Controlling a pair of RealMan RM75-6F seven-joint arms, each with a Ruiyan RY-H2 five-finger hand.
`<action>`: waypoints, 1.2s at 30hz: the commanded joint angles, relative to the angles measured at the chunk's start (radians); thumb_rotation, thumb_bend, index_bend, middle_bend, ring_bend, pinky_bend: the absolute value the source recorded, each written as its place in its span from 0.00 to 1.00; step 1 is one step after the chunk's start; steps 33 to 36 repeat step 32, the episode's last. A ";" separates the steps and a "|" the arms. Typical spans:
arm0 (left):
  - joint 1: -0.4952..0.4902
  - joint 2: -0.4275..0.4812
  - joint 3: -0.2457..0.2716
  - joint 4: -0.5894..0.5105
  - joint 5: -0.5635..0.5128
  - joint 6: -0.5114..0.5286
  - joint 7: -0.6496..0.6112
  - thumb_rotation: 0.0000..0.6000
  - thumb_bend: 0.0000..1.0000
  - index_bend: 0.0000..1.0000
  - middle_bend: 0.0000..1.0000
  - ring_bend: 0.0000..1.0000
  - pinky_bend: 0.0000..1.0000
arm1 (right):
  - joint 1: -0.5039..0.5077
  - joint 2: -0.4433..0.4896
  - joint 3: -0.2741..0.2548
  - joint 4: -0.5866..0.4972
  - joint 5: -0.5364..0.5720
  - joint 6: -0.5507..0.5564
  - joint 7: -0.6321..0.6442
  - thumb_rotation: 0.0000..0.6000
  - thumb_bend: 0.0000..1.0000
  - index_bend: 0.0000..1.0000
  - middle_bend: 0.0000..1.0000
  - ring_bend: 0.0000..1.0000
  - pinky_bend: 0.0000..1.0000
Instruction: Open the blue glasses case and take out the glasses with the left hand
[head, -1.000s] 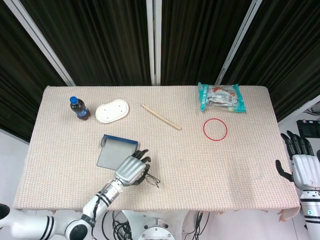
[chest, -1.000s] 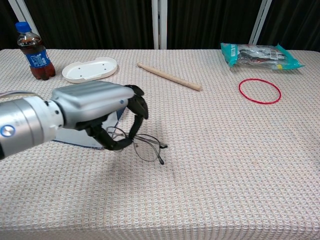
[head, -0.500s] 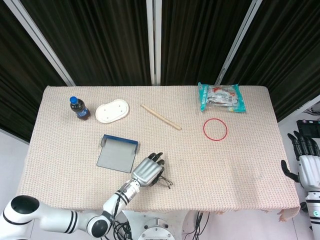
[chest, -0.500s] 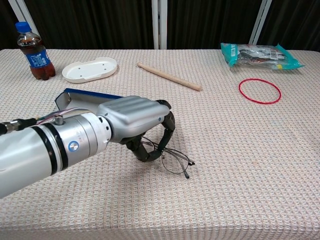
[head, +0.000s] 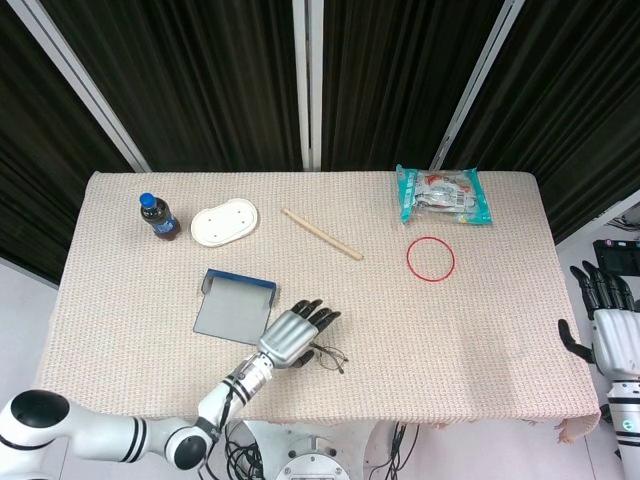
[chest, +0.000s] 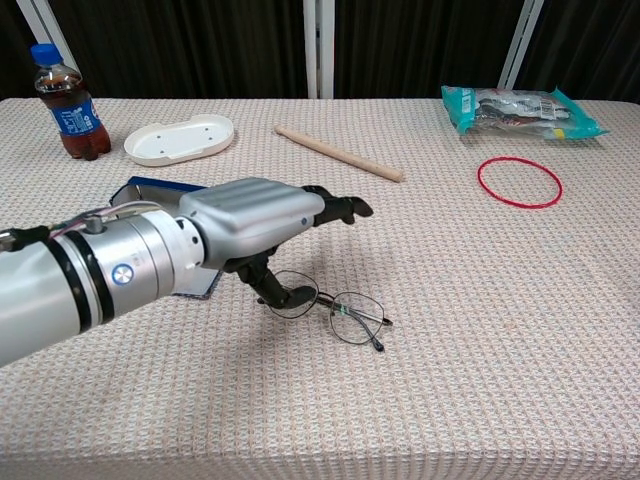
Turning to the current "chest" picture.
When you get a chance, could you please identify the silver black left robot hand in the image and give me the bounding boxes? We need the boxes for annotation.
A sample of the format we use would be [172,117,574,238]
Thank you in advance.
[178,177,375,309]

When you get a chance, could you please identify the blue printed glasses case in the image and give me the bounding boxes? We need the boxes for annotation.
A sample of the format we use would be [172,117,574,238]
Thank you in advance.
[108,175,224,300]

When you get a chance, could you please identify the black thin-frame eyeglasses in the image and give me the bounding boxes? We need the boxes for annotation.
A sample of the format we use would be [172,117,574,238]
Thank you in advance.
[257,269,395,353]

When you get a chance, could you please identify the white oval plastic tray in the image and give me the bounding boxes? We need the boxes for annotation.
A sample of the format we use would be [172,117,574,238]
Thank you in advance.
[123,113,236,168]

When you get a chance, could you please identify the wooden stick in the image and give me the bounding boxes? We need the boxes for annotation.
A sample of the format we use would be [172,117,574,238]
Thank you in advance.
[273,124,405,184]

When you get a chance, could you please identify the black pleated curtain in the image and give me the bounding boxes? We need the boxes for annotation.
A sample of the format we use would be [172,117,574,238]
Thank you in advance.
[0,0,640,104]

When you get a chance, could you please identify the cola bottle with blue cap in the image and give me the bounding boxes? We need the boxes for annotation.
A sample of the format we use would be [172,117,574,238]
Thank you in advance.
[29,42,112,161]

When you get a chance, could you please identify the beige woven tablecloth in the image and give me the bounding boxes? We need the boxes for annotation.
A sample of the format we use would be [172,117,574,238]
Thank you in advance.
[0,97,640,480]

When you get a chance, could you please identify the teal snack package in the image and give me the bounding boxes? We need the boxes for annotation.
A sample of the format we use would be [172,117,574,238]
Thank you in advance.
[440,84,610,141]

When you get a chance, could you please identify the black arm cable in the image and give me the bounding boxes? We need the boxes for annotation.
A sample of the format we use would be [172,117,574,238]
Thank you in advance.
[0,199,164,251]

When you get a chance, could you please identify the red ring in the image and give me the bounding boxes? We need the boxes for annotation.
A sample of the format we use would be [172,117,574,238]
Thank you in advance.
[476,155,564,210]

